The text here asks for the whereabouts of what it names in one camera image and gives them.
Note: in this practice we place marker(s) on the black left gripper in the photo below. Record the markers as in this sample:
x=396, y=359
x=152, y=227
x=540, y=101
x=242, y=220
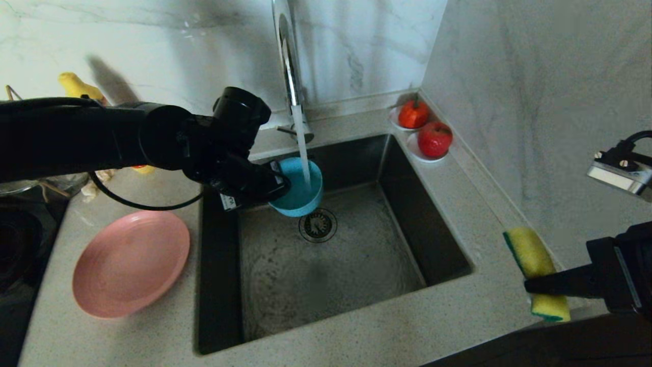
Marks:
x=229, y=148

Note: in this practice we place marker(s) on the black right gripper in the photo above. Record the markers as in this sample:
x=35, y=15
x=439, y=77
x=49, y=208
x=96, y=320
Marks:
x=626, y=270

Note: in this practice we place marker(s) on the yellow sponge green backing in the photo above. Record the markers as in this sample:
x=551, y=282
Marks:
x=532, y=252

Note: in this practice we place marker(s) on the teal bowl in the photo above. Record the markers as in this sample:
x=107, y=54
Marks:
x=298, y=196

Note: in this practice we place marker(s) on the chrome kitchen faucet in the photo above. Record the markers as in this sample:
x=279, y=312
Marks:
x=290, y=66

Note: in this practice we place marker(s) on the orange detergent bottle yellow cap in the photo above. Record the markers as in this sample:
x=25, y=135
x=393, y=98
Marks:
x=76, y=86

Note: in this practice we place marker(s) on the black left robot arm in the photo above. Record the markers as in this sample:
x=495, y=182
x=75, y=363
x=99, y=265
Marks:
x=76, y=137

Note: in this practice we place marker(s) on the stainless steel sink basin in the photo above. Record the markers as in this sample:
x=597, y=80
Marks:
x=387, y=270

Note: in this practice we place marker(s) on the running water stream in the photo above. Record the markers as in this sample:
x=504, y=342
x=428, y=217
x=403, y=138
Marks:
x=304, y=148

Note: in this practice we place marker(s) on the round metal drain strainer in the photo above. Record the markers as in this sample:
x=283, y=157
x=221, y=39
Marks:
x=318, y=227

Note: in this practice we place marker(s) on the crumpled beige tissue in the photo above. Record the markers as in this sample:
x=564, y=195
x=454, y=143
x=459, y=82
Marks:
x=99, y=181

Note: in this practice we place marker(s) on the pink plate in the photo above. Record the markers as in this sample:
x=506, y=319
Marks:
x=127, y=265

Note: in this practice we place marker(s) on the small white dish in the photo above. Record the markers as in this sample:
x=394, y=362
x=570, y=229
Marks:
x=392, y=120
x=413, y=152

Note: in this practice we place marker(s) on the clear glass jug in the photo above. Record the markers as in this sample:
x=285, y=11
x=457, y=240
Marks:
x=66, y=182

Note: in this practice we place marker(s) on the red tomato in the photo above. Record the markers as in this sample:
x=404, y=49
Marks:
x=412, y=115

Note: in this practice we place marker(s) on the red apple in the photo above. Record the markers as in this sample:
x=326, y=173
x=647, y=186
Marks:
x=434, y=139

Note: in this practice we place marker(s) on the black stove cooktop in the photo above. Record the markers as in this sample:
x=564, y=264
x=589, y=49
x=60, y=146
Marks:
x=23, y=255

